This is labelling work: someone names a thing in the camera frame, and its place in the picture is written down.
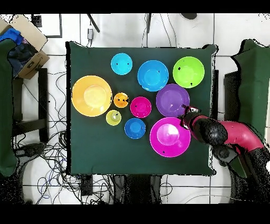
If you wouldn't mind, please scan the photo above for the small red plastic bowl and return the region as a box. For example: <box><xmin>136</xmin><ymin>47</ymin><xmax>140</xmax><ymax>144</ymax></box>
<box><xmin>129</xmin><ymin>96</ymin><xmax>152</xmax><ymax>119</ymax></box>

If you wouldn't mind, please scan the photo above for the purple plastic bowl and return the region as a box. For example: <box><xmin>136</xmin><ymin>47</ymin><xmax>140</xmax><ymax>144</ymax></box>
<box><xmin>156</xmin><ymin>83</ymin><xmax>190</xmax><ymax>118</ymax></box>

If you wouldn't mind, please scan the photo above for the large pink plastic bowl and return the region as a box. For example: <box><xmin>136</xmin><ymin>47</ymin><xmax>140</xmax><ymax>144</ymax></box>
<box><xmin>149</xmin><ymin>117</ymin><xmax>191</xmax><ymax>158</ymax></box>

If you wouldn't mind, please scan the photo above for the green plastic bowl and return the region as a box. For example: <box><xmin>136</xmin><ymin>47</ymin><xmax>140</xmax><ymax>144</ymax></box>
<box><xmin>172</xmin><ymin>56</ymin><xmax>206</xmax><ymax>89</ymax></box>

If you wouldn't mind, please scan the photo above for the medium blue plastic bowl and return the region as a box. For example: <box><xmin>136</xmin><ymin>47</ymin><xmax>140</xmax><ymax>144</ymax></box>
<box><xmin>137</xmin><ymin>60</ymin><xmax>170</xmax><ymax>92</ymax></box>

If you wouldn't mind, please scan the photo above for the small dark blue bowl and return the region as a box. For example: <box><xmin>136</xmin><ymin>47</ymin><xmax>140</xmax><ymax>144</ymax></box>
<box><xmin>124</xmin><ymin>117</ymin><xmax>147</xmax><ymax>140</ymax></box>

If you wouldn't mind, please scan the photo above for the orange plastic cup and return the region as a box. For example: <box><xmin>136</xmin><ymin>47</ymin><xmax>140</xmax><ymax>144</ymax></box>
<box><xmin>113</xmin><ymin>92</ymin><xmax>130</xmax><ymax>109</ymax></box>

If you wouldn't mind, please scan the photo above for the small light blue bowl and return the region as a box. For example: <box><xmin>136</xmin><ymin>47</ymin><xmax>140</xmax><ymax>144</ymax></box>
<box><xmin>110</xmin><ymin>52</ymin><xmax>133</xmax><ymax>76</ymax></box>

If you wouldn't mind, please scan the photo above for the yellow plastic cup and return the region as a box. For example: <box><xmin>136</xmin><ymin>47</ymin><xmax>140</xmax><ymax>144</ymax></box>
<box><xmin>105</xmin><ymin>109</ymin><xmax>122</xmax><ymax>127</ymax></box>

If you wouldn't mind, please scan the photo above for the dark green cloth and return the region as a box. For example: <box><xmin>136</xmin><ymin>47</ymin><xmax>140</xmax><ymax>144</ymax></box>
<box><xmin>230</xmin><ymin>39</ymin><xmax>270</xmax><ymax>144</ymax></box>
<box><xmin>0</xmin><ymin>39</ymin><xmax>18</xmax><ymax>177</ymax></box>

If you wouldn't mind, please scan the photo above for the large orange plastic bowl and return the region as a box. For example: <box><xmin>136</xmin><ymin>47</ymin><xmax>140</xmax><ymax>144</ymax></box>
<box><xmin>71</xmin><ymin>75</ymin><xmax>113</xmax><ymax>117</ymax></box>

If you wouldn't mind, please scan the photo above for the dark green tablecloth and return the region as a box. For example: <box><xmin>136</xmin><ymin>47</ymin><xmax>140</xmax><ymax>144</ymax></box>
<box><xmin>65</xmin><ymin>40</ymin><xmax>219</xmax><ymax>176</ymax></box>

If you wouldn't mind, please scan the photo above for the black power strip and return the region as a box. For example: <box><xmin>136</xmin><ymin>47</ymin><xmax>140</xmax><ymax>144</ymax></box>
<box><xmin>81</xmin><ymin>175</ymin><xmax>93</xmax><ymax>196</ymax></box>

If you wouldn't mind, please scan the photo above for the dark fabric bundle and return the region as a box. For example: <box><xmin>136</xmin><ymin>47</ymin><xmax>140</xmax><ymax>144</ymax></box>
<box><xmin>7</xmin><ymin>42</ymin><xmax>40</xmax><ymax>78</ymax></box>

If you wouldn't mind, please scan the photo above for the cardboard box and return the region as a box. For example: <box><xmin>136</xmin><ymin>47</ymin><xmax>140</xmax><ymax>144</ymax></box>
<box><xmin>0</xmin><ymin>14</ymin><xmax>51</xmax><ymax>80</ymax></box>

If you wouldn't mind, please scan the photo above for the bright blue cloth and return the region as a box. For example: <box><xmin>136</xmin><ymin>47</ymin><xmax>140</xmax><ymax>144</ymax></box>
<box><xmin>0</xmin><ymin>27</ymin><xmax>24</xmax><ymax>46</ymax></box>

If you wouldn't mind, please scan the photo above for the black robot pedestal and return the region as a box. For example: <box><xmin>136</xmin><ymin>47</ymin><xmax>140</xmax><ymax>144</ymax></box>
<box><xmin>112</xmin><ymin>174</ymin><xmax>163</xmax><ymax>204</ymax></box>

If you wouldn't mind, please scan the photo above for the tangle of floor cables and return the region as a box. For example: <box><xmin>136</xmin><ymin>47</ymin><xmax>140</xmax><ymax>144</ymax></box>
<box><xmin>12</xmin><ymin>71</ymin><xmax>114</xmax><ymax>204</ymax></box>

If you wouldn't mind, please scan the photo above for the black metal frame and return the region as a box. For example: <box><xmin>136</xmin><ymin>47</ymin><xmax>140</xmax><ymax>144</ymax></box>
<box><xmin>11</xmin><ymin>67</ymin><xmax>50</xmax><ymax>143</ymax></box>

